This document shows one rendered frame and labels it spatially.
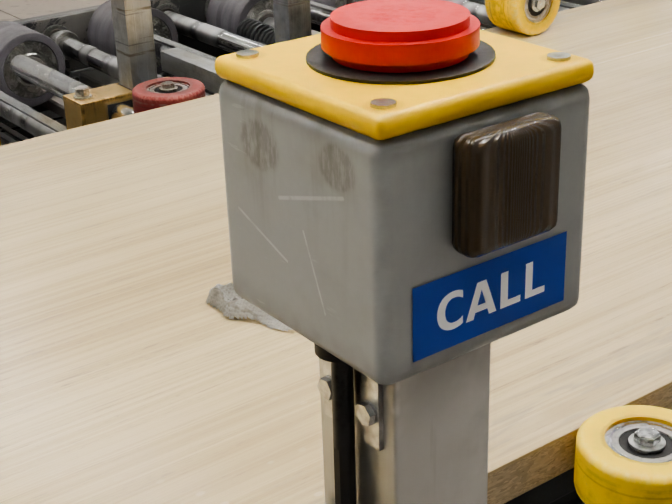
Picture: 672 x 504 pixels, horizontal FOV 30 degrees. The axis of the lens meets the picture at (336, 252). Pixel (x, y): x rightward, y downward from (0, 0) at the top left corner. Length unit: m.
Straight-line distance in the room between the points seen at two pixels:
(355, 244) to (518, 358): 0.54
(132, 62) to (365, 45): 1.23
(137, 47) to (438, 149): 1.25
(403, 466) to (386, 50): 0.12
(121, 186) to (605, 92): 0.53
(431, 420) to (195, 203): 0.76
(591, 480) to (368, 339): 0.44
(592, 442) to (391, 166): 0.47
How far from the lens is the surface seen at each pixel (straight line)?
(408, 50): 0.30
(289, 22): 1.64
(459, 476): 0.37
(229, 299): 0.90
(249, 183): 0.33
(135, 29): 1.52
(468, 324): 0.32
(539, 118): 0.30
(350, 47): 0.31
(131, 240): 1.03
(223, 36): 1.98
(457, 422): 0.36
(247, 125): 0.32
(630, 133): 1.25
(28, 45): 1.91
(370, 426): 0.35
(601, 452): 0.73
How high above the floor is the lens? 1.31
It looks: 25 degrees down
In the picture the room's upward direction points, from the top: 2 degrees counter-clockwise
